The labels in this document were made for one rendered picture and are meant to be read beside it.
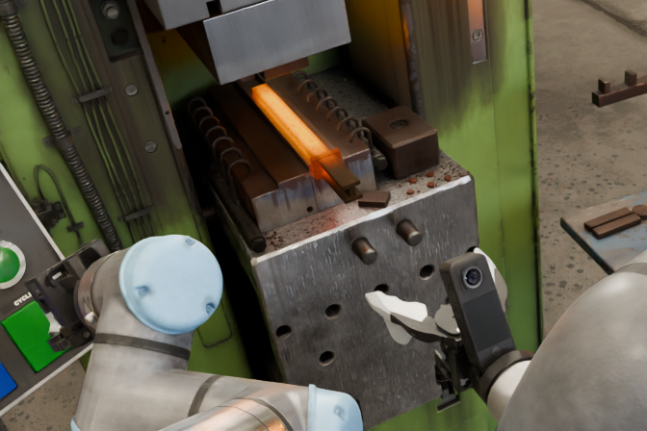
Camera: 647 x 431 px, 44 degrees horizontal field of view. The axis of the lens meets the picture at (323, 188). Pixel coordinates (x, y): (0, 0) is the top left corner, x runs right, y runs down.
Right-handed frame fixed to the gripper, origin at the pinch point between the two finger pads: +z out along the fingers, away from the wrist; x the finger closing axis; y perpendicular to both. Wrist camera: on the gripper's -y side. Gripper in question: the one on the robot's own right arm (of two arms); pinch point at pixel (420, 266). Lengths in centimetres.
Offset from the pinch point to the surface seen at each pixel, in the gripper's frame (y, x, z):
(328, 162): -1.1, -0.2, 27.8
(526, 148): 23, 45, 45
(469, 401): 58, 17, 25
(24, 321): -2.9, -45.7, 14.8
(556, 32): 100, 187, 231
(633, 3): 100, 233, 233
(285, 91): 1, 4, 59
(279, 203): 4.5, -8.3, 30.7
